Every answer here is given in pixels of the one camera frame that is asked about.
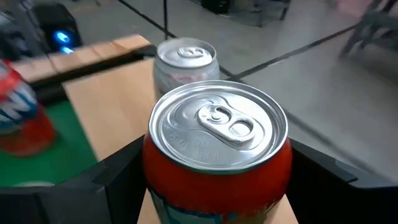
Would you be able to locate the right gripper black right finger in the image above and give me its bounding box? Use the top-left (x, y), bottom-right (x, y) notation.
top-left (285, 138), bottom-right (398, 224)

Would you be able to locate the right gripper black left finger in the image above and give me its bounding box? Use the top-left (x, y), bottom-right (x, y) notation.
top-left (0, 134), bottom-right (147, 224)

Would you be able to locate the red Fanta strawberry can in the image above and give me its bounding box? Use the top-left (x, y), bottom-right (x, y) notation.
top-left (0, 58), bottom-right (57, 157)
top-left (142, 80), bottom-right (294, 224)

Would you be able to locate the white pink soda can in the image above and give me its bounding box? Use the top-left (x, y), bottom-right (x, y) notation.
top-left (153, 36), bottom-right (221, 101)

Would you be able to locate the light wooden shelf board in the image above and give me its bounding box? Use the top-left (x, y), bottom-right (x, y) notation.
top-left (62, 58), bottom-right (299, 224)

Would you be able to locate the black device blue light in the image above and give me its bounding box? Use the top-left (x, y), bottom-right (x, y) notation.
top-left (30, 2), bottom-right (84, 54)

